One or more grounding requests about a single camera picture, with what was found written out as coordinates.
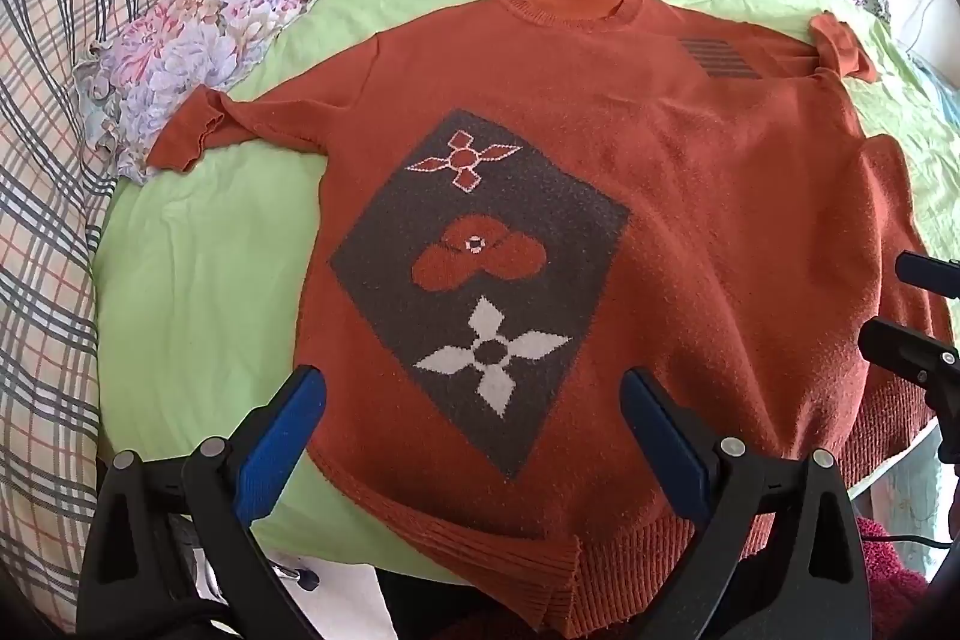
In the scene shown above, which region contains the black cable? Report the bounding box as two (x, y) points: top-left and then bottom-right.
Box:
(861, 533), (955, 548)

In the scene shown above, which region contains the orange knit sweater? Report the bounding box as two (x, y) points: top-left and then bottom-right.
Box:
(146, 0), (955, 633)

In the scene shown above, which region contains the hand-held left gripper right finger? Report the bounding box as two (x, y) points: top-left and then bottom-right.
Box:
(621, 366), (875, 640)

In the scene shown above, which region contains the person's maroon fuzzy sweater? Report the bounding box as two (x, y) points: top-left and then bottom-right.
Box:
(847, 512), (942, 640)

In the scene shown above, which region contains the light green bed sheet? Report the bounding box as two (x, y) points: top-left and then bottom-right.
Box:
(90, 0), (960, 585)

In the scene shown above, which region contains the plaid checked blanket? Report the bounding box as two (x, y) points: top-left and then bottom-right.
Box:
(0, 0), (252, 633)

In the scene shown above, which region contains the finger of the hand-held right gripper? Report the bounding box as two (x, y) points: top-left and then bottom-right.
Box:
(859, 317), (960, 386)
(895, 250), (960, 301)

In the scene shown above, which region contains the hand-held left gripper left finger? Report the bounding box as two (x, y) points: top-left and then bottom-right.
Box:
(75, 364), (328, 640)

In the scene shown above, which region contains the pastel floral ruffled pillow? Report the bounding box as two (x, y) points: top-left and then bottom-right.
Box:
(75, 0), (325, 185)

